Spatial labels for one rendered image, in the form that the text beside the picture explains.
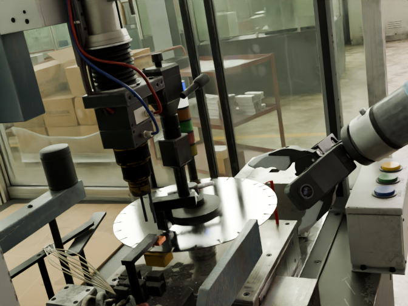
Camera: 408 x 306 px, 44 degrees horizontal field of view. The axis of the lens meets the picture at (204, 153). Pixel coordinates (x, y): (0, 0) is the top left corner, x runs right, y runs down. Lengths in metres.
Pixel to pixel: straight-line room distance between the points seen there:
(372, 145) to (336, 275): 0.43
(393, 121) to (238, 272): 0.31
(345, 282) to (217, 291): 0.46
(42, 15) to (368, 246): 0.76
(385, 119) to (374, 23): 0.55
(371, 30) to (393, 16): 8.00
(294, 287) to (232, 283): 0.25
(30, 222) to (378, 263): 0.69
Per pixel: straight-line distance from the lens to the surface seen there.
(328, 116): 1.31
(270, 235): 1.10
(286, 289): 0.98
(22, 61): 0.83
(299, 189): 0.76
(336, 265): 1.17
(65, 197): 1.02
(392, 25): 9.29
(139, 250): 0.85
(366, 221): 1.09
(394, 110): 0.75
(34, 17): 0.76
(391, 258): 1.12
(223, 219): 0.96
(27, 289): 1.34
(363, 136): 0.78
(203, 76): 0.90
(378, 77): 1.30
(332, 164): 0.79
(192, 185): 1.00
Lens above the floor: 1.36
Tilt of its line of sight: 18 degrees down
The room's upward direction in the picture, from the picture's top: 10 degrees counter-clockwise
